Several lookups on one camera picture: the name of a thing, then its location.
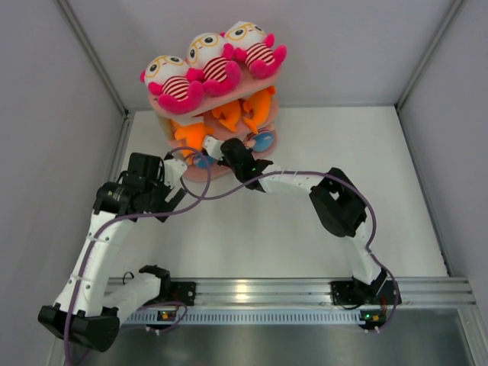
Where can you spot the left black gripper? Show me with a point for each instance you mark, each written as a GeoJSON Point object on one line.
{"type": "Point", "coordinates": [161, 205]}

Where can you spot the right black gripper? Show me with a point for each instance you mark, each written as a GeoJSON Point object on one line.
{"type": "Point", "coordinates": [223, 162]}

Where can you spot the boy doll plush blue cap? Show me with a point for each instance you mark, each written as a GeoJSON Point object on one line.
{"type": "Point", "coordinates": [264, 138]}

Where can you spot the small orange shark plush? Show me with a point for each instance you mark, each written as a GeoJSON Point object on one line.
{"type": "Point", "coordinates": [228, 114]}

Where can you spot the large orange shark plush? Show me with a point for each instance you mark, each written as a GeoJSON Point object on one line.
{"type": "Point", "coordinates": [259, 106]}

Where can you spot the white panda plush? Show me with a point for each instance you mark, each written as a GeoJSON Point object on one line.
{"type": "Point", "coordinates": [255, 49]}
{"type": "Point", "coordinates": [210, 57]}
{"type": "Point", "coordinates": [166, 78]}

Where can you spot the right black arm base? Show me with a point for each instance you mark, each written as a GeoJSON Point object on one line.
{"type": "Point", "coordinates": [375, 302]}

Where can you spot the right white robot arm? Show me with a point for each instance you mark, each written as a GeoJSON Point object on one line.
{"type": "Point", "coordinates": [342, 210]}

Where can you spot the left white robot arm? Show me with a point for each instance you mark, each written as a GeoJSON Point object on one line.
{"type": "Point", "coordinates": [83, 314]}

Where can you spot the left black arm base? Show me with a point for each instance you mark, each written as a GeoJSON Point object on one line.
{"type": "Point", "coordinates": [182, 295]}

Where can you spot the pink three-tier toy shelf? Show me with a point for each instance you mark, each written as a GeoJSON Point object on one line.
{"type": "Point", "coordinates": [202, 114]}

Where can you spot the boy doll plush on shelf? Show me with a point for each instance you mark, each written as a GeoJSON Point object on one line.
{"type": "Point", "coordinates": [202, 161]}

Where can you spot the orange shark plush on shelf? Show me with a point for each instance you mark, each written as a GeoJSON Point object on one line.
{"type": "Point", "coordinates": [191, 135]}

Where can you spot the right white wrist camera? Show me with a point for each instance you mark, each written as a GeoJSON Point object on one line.
{"type": "Point", "coordinates": [213, 147]}

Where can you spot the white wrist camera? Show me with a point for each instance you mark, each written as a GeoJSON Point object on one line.
{"type": "Point", "coordinates": [173, 170]}
{"type": "Point", "coordinates": [213, 147]}

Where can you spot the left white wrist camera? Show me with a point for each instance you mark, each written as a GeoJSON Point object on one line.
{"type": "Point", "coordinates": [173, 170]}

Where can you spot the white slotted cable duct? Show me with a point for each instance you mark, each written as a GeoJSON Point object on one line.
{"type": "Point", "coordinates": [195, 316]}

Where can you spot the aluminium front rail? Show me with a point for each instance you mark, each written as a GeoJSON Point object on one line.
{"type": "Point", "coordinates": [446, 292]}

